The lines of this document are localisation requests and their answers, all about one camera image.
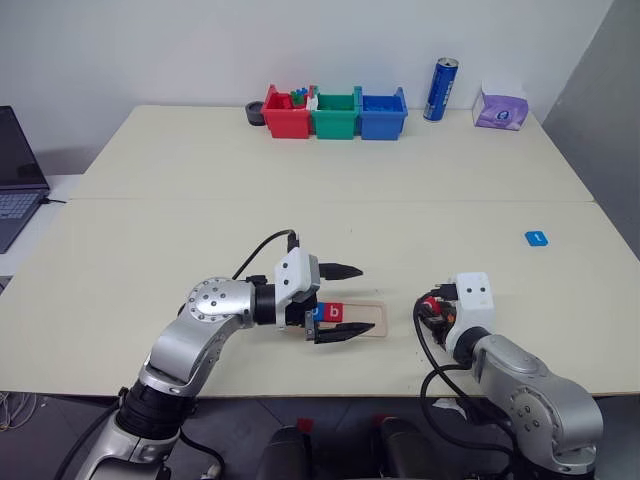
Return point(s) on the green toy brick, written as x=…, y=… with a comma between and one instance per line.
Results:
x=299, y=101

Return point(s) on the dark rounded shape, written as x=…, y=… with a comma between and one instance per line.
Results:
x=285, y=455
x=405, y=450

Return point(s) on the purple tissue pack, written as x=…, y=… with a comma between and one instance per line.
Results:
x=502, y=114

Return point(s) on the red letter tile o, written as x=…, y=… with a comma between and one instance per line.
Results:
x=431, y=304

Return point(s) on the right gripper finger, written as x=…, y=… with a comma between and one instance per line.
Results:
x=431, y=318
x=441, y=335

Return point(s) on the blue drink can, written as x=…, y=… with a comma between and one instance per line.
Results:
x=440, y=92

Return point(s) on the dark grey round cup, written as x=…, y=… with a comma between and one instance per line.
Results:
x=254, y=116

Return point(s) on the blue letter tile o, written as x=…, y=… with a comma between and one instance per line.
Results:
x=321, y=312

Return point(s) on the white paper tag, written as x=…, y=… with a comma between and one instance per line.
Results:
x=450, y=406

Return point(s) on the blue plastic bin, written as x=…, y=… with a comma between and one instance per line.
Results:
x=382, y=125

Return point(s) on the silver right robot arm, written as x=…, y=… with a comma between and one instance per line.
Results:
x=530, y=380

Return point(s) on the blue letter tile t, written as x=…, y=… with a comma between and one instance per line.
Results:
x=537, y=238

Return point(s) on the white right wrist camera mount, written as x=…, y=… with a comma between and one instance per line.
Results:
x=475, y=305

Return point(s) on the dark grey laptop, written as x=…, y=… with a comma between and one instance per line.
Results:
x=15, y=160

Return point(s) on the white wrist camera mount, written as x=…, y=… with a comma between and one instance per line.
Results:
x=295, y=272
x=475, y=305

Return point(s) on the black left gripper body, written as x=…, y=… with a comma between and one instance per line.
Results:
x=300, y=315

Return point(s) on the small red marker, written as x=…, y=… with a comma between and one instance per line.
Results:
x=305, y=425

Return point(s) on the white toy brick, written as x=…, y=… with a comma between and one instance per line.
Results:
x=312, y=103

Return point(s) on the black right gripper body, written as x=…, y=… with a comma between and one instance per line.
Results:
x=447, y=307

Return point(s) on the wooden letter tray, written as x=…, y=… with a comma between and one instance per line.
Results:
x=367, y=315

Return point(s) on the blue toy brick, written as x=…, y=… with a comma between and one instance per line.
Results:
x=299, y=92

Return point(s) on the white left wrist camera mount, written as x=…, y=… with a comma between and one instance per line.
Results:
x=295, y=272

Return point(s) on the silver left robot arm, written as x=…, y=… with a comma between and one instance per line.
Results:
x=200, y=320

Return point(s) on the red plastic bin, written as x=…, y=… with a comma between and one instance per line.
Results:
x=287, y=122

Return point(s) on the green plastic bin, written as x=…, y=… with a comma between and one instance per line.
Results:
x=335, y=124

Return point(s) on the red letter tile b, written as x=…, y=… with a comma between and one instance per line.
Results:
x=336, y=312

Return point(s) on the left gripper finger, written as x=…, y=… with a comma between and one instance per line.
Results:
x=340, y=271
x=345, y=332

